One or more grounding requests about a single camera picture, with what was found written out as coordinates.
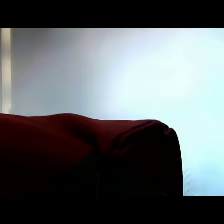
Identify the dark red garment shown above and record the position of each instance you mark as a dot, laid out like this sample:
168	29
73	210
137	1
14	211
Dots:
66	153

